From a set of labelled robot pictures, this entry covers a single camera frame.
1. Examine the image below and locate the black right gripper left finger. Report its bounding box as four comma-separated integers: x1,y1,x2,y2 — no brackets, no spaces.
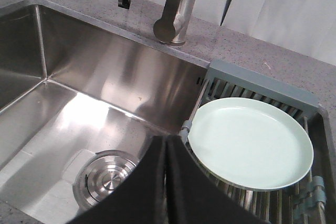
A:
70,136,166,223

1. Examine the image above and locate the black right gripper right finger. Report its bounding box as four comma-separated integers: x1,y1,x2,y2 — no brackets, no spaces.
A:
166,135,265,223

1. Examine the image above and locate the light green round plate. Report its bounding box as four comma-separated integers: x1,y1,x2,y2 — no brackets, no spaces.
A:
188,98,314,191

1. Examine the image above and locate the grey green dish drying rack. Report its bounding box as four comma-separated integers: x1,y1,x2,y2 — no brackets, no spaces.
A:
180,60,335,223

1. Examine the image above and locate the stainless steel faucet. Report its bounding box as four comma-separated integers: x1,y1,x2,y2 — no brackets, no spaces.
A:
153,0,195,46

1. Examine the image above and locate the round steel sink drain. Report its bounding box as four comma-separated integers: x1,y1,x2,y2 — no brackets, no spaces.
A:
72,150,140,211

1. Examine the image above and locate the white pleated curtain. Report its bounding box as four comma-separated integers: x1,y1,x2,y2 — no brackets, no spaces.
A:
193,0,335,64

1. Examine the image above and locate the stainless steel sink basin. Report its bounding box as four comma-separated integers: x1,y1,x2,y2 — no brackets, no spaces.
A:
1,0,207,223

